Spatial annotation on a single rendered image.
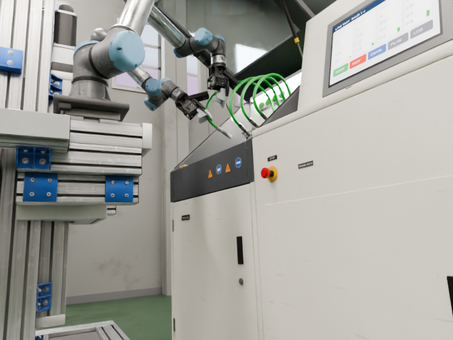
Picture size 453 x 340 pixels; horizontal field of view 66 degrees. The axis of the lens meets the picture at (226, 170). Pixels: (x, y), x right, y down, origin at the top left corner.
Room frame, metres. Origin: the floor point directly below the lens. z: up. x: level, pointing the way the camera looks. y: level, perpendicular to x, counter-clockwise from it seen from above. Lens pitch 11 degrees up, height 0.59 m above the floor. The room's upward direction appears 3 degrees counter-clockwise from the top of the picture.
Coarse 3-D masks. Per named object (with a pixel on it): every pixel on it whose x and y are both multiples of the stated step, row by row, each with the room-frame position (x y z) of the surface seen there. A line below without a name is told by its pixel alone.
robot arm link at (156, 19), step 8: (152, 8) 1.32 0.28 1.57; (152, 16) 1.34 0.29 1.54; (160, 16) 1.36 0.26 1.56; (152, 24) 1.38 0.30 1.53; (160, 24) 1.38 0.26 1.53; (168, 24) 1.41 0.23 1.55; (160, 32) 1.43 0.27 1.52; (168, 32) 1.43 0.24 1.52; (176, 32) 1.45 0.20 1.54; (168, 40) 1.48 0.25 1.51; (176, 40) 1.48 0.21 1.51; (184, 40) 1.51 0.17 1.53; (176, 48) 1.53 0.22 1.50; (184, 48) 1.53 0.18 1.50; (176, 56) 1.59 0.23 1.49; (184, 56) 1.58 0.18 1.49
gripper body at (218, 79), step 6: (210, 66) 1.56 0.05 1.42; (216, 66) 1.56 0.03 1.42; (222, 66) 1.57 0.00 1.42; (210, 72) 1.57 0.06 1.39; (216, 72) 1.56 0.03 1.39; (210, 78) 1.58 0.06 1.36; (216, 78) 1.55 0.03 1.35; (222, 78) 1.56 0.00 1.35; (210, 84) 1.58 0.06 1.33; (216, 84) 1.55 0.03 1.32; (222, 84) 1.57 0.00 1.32
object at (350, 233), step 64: (320, 64) 1.30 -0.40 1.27; (448, 64) 0.68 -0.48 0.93; (320, 128) 0.97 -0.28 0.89; (384, 128) 0.81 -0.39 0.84; (448, 128) 0.70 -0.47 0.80; (256, 192) 1.22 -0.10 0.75; (320, 192) 0.99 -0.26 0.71; (384, 192) 0.83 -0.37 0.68; (448, 192) 0.71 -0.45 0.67; (320, 256) 1.00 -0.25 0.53; (384, 256) 0.84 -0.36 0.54; (448, 256) 0.73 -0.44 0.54; (320, 320) 1.02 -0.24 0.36; (384, 320) 0.86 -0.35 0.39; (448, 320) 0.74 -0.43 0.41
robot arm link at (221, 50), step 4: (216, 36) 1.56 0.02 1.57; (220, 36) 1.56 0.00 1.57; (220, 40) 1.56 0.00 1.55; (224, 40) 1.58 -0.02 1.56; (220, 44) 1.55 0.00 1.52; (224, 44) 1.58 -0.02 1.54; (220, 48) 1.55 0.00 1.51; (224, 48) 1.58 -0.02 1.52; (212, 52) 1.56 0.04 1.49; (216, 52) 1.56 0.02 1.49; (220, 52) 1.56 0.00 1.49; (224, 52) 1.58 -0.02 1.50; (212, 56) 1.57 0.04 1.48; (224, 56) 1.57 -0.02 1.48
